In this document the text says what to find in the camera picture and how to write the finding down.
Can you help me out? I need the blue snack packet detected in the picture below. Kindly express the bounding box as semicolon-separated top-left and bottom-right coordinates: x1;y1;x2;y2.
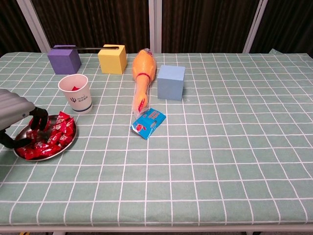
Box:
130;108;167;141

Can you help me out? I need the round stainless steel plate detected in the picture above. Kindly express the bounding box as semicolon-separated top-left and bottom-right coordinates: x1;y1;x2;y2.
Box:
13;115;78;162

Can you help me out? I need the white paper cup blue logo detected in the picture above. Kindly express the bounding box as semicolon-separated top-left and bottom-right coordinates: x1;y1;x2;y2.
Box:
58;73;94;115

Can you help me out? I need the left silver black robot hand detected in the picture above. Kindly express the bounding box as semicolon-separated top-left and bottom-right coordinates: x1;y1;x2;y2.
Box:
0;89;50;149

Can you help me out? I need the light blue foam cube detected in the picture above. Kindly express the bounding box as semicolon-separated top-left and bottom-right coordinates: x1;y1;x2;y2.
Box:
156;65;186;101

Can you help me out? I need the orange rubber chicken toy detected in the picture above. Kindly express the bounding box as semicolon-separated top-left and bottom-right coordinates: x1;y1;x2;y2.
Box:
132;48;157;118

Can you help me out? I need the white table frame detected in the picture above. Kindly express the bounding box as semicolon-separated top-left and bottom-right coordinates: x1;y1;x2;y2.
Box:
0;224;313;235

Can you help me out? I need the green checked tablecloth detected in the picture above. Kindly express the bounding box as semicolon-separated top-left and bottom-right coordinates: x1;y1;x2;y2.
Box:
0;48;313;227

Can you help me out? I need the white partition frame post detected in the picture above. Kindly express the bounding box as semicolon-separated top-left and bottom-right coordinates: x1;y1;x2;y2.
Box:
148;0;162;53
16;0;51;53
243;0;269;53

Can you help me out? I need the yellow foam cube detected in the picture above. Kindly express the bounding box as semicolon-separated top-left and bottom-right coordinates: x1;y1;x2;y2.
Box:
97;44;128;75

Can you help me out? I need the purple foam cube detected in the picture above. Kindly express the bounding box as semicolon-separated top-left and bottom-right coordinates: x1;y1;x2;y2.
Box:
47;45;82;75

